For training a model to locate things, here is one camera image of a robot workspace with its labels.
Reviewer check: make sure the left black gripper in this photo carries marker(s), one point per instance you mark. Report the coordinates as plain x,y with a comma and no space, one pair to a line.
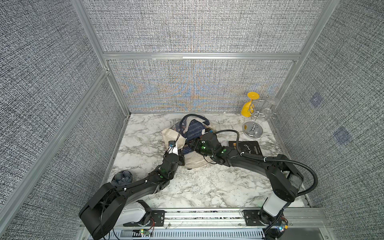
181,159

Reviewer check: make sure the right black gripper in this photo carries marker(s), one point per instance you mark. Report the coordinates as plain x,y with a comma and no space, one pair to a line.
194,144

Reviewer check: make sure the cream canvas tote bag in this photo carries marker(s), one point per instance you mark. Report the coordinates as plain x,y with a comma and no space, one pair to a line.
183,133

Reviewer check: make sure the black book gold lettering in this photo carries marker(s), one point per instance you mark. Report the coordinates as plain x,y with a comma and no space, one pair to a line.
250,147

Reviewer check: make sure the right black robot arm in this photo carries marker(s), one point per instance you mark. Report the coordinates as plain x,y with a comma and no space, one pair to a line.
286,180

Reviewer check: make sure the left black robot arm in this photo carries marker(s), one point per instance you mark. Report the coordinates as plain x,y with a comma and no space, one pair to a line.
101,212

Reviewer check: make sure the blue book stack in bag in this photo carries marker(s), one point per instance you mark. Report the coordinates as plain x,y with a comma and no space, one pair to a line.
192,129

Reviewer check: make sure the dark round cup cluster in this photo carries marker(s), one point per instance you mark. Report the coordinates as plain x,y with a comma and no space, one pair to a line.
122,178

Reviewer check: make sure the yellow wine glass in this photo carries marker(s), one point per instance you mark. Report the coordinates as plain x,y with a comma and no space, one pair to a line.
248,108

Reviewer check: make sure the clear wine glass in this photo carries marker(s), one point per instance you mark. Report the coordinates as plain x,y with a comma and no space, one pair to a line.
268,108

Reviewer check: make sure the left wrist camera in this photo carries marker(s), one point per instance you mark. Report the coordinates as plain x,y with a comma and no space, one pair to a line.
173,148

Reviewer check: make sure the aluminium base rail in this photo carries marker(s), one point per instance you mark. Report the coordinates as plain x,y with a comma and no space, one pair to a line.
216,224

